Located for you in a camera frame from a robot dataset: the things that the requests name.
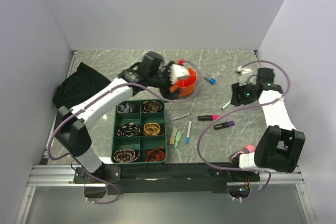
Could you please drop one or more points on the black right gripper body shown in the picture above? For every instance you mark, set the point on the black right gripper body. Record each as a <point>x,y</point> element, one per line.
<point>245,92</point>

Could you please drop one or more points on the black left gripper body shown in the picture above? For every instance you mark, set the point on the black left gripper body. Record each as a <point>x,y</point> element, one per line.
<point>158,79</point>

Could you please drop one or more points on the orange round pen holder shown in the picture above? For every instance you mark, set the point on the orange round pen holder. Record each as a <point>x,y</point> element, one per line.
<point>186,86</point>

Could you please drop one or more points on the purple black highlighter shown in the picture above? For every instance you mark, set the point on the purple black highlighter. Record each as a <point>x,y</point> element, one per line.
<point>224,125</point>

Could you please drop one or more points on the pink black highlighter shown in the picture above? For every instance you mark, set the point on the pink black highlighter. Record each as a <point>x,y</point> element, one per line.
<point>208,117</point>

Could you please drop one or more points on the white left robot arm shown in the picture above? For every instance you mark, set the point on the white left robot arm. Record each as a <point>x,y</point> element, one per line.
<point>72,124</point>

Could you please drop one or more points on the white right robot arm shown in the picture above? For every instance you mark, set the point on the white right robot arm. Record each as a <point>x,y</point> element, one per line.
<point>281,144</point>

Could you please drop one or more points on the brown patterned rolled band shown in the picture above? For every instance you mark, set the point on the brown patterned rolled band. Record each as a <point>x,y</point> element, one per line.
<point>151,106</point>

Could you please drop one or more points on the thin blue-tip pen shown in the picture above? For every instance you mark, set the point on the thin blue-tip pen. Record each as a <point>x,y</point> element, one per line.
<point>178,117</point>

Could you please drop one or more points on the yellow rolled band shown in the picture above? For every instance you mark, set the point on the yellow rolled band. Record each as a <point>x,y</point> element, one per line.
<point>151,129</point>

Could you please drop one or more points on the green eraser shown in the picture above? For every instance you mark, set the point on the green eraser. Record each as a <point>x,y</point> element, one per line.
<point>177,139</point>

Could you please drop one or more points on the grey folded cloth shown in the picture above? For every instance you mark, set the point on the grey folded cloth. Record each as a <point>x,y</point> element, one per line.
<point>126,107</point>

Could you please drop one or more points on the tan eraser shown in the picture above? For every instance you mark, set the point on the tan eraser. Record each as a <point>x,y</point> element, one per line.
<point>173,136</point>

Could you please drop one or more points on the green compartment tray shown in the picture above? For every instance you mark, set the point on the green compartment tray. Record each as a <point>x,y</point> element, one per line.
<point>139,134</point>

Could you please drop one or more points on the white blue marker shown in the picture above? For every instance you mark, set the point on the white blue marker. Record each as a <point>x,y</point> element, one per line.
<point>188,132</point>

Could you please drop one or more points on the orange black rolled band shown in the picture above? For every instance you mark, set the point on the orange black rolled band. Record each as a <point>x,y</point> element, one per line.
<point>155,155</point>

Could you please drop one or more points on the black cloth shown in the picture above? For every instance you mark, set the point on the black cloth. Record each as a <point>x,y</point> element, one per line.
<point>79,87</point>

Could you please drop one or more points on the pink patterned rolled band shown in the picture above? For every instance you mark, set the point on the pink patterned rolled band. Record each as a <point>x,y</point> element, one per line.
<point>125,156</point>

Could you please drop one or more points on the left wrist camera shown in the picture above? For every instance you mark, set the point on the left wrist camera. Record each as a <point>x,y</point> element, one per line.
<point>178,72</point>

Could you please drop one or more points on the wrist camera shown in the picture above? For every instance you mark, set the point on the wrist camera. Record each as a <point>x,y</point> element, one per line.
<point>243,70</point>
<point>178,72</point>

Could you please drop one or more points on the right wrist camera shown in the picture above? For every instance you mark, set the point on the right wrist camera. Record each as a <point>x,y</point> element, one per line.
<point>243,70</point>

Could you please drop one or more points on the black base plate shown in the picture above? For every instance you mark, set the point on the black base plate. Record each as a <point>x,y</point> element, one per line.
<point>171,178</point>

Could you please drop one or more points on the aluminium rail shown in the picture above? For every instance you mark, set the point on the aluminium rail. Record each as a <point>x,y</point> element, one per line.
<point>66,175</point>

